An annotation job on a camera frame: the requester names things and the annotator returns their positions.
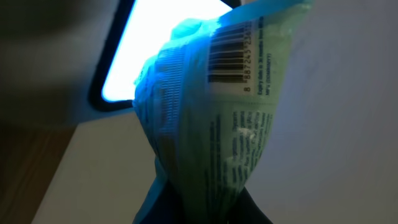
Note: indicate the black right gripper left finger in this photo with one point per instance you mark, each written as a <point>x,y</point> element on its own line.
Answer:
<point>162,205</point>

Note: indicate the white teal wipes pack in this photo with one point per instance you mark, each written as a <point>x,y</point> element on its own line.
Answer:
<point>207,101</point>

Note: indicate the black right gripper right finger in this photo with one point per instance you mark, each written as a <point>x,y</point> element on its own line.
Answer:
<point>245,211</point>

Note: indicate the white barcode scanner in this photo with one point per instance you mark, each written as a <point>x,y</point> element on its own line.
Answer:
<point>108,166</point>

